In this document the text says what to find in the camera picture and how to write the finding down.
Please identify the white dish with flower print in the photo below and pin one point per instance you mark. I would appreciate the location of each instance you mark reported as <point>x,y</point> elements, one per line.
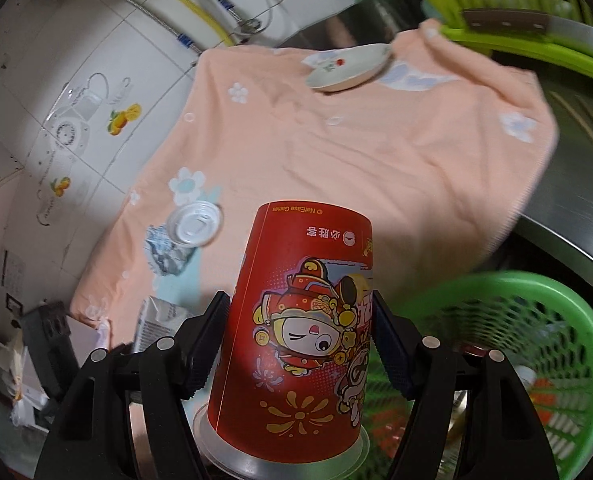
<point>346,72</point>

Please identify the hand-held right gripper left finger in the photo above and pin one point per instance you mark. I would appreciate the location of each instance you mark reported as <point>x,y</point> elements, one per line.
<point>204,350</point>

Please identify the steel cleaver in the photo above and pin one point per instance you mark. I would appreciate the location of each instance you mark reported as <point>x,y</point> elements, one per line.
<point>576,35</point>

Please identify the crumpled white plastic wrapper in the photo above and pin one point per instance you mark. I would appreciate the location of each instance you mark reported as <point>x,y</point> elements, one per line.
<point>169,257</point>

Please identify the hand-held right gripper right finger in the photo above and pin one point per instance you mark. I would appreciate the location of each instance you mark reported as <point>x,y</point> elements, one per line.
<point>391,350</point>

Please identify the pile of white papers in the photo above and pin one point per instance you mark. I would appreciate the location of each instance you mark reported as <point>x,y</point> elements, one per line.
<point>21,390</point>

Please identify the orange fruit wall sticker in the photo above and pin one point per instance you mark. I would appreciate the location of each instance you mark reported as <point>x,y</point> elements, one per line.
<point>124,119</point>
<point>60,186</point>

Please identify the red printed plastic cup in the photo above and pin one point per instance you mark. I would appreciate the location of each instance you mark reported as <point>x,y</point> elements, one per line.
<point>296,335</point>

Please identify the peach flower-print blanket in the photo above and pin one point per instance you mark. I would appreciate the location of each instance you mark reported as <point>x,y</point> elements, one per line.
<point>376,170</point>

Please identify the green plastic basket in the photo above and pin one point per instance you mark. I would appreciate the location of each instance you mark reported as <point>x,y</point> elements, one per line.
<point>551,310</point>

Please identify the stainless steel sink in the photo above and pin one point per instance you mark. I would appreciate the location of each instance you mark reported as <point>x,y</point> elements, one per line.
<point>576,160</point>

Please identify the white plastic cup lid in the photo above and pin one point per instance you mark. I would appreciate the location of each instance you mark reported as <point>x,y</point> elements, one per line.
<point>194,225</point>

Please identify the white and blue milk carton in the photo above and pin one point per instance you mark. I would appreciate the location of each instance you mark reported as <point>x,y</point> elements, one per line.
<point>156,325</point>

